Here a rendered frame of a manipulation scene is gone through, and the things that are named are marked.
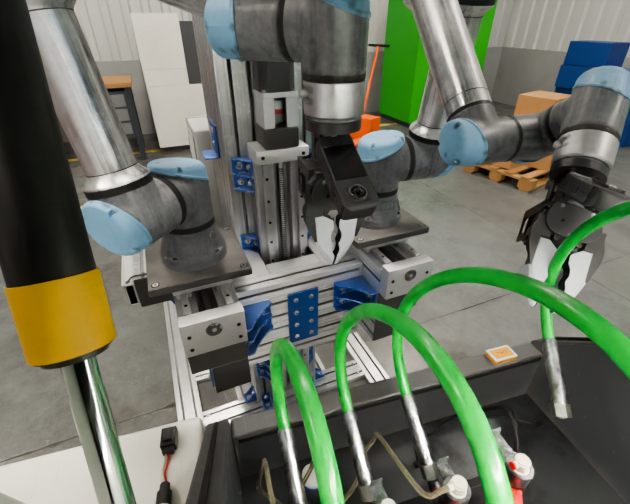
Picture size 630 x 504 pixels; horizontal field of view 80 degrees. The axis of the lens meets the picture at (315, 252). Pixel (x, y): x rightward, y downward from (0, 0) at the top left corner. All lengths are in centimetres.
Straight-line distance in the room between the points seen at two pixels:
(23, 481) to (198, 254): 46
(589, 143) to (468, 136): 16
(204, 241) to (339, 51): 54
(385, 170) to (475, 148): 36
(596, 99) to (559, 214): 18
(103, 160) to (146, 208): 10
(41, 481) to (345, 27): 70
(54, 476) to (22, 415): 156
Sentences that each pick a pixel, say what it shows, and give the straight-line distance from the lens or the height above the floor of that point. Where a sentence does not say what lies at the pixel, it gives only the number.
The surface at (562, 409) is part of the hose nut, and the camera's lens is 58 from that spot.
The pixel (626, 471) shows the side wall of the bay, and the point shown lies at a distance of 89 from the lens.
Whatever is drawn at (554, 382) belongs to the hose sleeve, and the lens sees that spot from 58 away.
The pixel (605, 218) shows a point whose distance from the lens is 50.
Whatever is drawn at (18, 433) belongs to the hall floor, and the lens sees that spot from 220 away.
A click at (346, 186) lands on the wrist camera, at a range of 43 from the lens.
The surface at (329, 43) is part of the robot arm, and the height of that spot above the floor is 150.
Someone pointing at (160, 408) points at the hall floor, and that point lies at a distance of 198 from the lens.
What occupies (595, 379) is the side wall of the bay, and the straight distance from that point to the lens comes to 84.
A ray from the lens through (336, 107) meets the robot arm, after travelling 46.
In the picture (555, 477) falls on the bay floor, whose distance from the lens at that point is 88.
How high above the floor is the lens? 152
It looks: 32 degrees down
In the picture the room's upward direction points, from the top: straight up
